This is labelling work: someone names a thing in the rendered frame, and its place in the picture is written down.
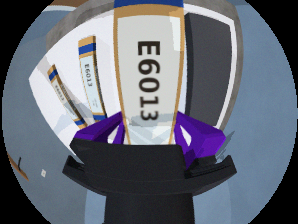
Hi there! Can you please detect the black low platform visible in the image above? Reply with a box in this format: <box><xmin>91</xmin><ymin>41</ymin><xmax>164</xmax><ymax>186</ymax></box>
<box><xmin>184</xmin><ymin>12</ymin><xmax>232</xmax><ymax>126</ymax></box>

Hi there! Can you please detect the white welding electrode pack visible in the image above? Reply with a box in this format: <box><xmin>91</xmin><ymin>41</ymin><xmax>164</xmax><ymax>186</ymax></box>
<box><xmin>47</xmin><ymin>64</ymin><xmax>88</xmax><ymax>129</ymax></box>
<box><xmin>113</xmin><ymin>0</ymin><xmax>185</xmax><ymax>145</ymax></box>
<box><xmin>78</xmin><ymin>36</ymin><xmax>108</xmax><ymax>123</ymax></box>

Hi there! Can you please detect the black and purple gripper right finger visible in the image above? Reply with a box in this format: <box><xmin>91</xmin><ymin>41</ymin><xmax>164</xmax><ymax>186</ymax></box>
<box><xmin>174</xmin><ymin>111</ymin><xmax>226</xmax><ymax>170</ymax></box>

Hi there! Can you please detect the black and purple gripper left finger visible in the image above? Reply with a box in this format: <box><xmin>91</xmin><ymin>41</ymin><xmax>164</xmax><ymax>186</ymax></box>
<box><xmin>73</xmin><ymin>111</ymin><xmax>125</xmax><ymax>144</ymax></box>

